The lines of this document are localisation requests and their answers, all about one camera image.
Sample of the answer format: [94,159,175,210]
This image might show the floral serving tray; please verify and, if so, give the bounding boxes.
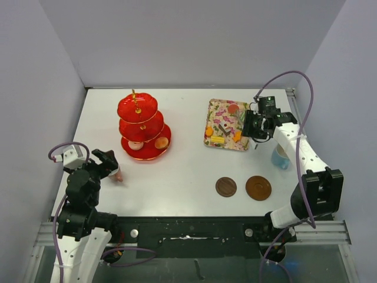
[203,98,249,152]

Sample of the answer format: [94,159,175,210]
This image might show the chocolate cake slice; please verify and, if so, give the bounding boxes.
[219,122,232,136]

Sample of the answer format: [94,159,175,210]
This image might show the white frosted donut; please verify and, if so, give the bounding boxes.
[128,141,144,151]

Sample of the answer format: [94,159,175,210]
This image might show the red three-tier cake stand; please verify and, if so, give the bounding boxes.
[117,90,171,161]

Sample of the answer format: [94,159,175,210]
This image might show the brown saucer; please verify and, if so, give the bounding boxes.
[245,176,272,201]

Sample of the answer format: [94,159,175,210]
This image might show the brown bread roll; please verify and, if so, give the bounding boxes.
[154,137,169,149]

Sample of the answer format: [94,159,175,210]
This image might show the metal tongs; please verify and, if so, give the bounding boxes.
[234,108,258,150]

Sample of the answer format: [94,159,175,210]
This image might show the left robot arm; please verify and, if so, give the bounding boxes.
[48,143,120,282]

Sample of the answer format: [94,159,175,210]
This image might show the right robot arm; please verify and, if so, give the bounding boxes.
[242,96,344,241]

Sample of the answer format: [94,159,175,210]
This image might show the orange fish biscuit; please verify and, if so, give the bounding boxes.
[232,131,242,143]

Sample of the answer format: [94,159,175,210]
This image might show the blue mug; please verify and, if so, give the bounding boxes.
[271,144,290,170]

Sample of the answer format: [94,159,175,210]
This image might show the yellow layered cake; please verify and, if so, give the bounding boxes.
[210,136,225,144]

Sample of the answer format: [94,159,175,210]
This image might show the orange cookie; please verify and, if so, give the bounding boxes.
[205,126,214,137]

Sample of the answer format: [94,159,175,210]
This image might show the dark wooden coaster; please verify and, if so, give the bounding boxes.
[215,177,237,198]

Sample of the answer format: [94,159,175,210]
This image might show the pink handled white cup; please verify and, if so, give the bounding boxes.
[108,167,123,182]

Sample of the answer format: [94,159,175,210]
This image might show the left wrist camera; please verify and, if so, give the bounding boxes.
[53,144,86,170]

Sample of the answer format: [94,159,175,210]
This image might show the black base frame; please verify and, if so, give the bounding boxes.
[107,216,296,259]

